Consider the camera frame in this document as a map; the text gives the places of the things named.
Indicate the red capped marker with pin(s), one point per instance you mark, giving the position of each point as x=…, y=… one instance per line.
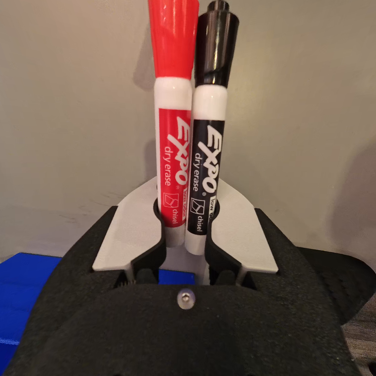
x=172, y=132

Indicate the black textured pad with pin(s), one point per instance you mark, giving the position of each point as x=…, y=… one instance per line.
x=337, y=279

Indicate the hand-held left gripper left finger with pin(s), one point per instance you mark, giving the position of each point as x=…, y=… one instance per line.
x=126, y=235

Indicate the blue plastic bin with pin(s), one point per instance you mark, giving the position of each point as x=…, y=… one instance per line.
x=17, y=293

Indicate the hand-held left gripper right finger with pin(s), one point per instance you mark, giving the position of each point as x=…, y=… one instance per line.
x=243, y=235

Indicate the black capped marker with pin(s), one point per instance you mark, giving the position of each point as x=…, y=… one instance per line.
x=210, y=147

